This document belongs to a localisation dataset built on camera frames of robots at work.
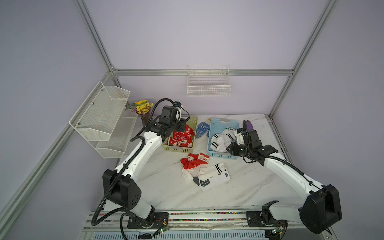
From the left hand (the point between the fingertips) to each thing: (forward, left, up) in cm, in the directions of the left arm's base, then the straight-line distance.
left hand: (181, 124), depth 82 cm
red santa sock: (0, 0, -14) cm, 14 cm away
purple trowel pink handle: (+21, -49, -25) cm, 59 cm away
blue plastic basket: (+18, -24, -23) cm, 38 cm away
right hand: (-10, -27, -12) cm, 31 cm away
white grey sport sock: (-21, -16, -24) cm, 35 cm away
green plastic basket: (+23, -5, -23) cm, 33 cm away
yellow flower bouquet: (+14, +26, 0) cm, 29 cm away
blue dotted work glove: (+18, -13, -24) cm, 32 cm away
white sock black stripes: (+2, -24, -20) cm, 31 cm away
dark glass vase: (+16, +27, -12) cm, 33 cm away
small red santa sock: (-10, -6, -23) cm, 26 cm away
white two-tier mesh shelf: (-1, +40, +4) cm, 41 cm away
